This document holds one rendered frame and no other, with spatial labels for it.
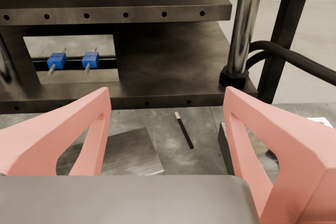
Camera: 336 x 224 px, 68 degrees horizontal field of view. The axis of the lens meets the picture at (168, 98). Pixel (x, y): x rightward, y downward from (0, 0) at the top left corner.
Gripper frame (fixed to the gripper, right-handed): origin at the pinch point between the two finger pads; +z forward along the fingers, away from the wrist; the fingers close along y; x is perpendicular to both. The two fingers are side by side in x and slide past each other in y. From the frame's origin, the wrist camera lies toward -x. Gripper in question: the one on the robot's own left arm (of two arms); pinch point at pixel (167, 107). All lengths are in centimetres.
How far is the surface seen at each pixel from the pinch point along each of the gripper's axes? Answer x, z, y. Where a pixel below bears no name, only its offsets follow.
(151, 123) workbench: 38, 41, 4
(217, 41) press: 38, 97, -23
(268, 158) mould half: 25.2, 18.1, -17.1
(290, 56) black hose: 25, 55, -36
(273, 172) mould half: 25.9, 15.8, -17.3
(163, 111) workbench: 38, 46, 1
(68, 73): 35, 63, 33
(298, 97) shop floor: 114, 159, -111
